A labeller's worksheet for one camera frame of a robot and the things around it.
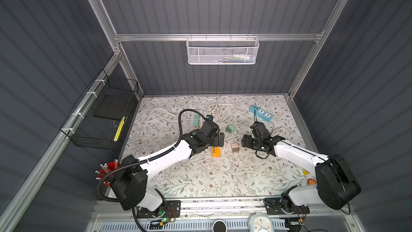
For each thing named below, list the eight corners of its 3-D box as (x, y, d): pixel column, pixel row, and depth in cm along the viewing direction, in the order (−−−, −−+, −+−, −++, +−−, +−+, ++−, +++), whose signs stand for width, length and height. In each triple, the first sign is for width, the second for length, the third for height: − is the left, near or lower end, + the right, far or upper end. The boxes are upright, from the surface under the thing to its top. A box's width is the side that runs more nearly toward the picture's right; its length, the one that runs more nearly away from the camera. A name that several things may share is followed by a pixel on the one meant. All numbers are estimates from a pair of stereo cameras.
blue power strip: (248, 110, 114) (249, 108, 111) (252, 106, 117) (253, 103, 114) (269, 123, 107) (270, 120, 105) (273, 117, 110) (274, 114, 108)
